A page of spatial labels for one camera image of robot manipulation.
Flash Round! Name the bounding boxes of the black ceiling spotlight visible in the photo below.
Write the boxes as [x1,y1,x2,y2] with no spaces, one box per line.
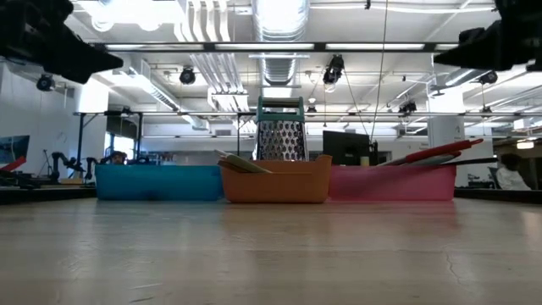
[35,72,56,92]
[397,100,418,116]
[178,65,197,86]
[478,69,500,86]

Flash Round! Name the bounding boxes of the black computer monitor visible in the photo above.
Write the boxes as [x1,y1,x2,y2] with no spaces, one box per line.
[322,130,379,166]

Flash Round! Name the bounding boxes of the black overhead frame beam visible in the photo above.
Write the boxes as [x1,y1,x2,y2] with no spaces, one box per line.
[95,41,461,53]

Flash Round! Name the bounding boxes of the green handled butter knife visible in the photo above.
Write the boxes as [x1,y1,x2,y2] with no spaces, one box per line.
[223,152,273,175]

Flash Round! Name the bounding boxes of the blue plastic bin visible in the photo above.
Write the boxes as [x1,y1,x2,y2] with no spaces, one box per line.
[94,164,224,202]

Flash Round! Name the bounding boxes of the red background object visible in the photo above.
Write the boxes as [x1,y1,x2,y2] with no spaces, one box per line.
[0,155,31,174]

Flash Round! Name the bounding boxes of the silver ventilation duct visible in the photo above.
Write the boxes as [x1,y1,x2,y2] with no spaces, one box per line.
[250,0,311,88]

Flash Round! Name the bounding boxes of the blue-grey silicone spoon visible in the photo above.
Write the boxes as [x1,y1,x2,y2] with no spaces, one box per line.
[375,151,463,167]

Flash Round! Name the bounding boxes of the red spoon steel shaft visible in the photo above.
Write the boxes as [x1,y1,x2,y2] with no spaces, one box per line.
[404,137,485,165]

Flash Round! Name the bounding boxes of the teal metal box grater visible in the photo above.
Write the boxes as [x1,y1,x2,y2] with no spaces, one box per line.
[252,96,309,163]

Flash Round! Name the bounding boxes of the blue wall screen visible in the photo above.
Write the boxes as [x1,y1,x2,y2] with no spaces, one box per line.
[0,134,31,166]

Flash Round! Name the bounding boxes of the pink plastic bin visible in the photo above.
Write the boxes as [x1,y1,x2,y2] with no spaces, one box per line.
[328,164,457,202]

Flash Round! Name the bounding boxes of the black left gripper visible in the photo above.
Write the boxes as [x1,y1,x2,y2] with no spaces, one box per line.
[0,0,124,85]

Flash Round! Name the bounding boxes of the white pillar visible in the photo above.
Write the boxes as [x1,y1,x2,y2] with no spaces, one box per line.
[426,91,467,167]

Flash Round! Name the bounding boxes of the orange plastic bin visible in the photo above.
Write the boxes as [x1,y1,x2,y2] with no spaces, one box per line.
[218,154,334,204]

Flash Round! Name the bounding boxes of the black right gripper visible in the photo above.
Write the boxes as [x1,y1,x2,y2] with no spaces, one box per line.
[434,0,542,72]

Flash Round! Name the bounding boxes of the black background robot arms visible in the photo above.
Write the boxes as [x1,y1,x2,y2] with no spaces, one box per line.
[45,151,105,184]

